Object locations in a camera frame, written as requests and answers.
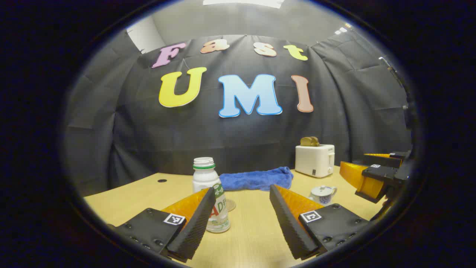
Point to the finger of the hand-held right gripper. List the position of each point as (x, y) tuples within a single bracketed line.
[(366, 180), (383, 160)]

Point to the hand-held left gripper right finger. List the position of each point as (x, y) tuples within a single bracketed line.
[(290, 223)]

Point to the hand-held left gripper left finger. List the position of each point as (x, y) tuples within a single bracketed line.
[(197, 223)]

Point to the round wooden coaster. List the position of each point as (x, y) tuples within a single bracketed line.
[(232, 205)]

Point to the white blue-patterned teacup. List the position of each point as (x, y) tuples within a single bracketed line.
[(323, 199)]

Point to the white plastic water bottle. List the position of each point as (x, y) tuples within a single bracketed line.
[(203, 178)]

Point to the blue towel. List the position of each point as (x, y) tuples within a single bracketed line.
[(256, 179)]

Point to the white toaster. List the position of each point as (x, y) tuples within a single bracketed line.
[(314, 160)]

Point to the brown toast slice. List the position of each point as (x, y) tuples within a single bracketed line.
[(305, 142), (316, 141)]

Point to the black backdrop cloth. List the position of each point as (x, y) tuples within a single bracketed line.
[(223, 137)]

